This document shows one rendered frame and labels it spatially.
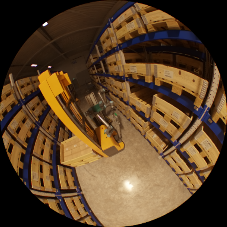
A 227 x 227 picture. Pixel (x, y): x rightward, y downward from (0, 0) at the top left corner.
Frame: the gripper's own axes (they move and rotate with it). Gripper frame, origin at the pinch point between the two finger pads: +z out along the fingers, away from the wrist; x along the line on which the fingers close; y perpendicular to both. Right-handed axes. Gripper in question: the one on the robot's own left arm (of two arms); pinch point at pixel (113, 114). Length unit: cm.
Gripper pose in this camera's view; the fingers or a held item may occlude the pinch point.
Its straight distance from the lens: 171.7
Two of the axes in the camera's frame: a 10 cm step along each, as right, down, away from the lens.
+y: -3.8, -0.5, 9.2
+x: -9.1, 2.2, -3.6
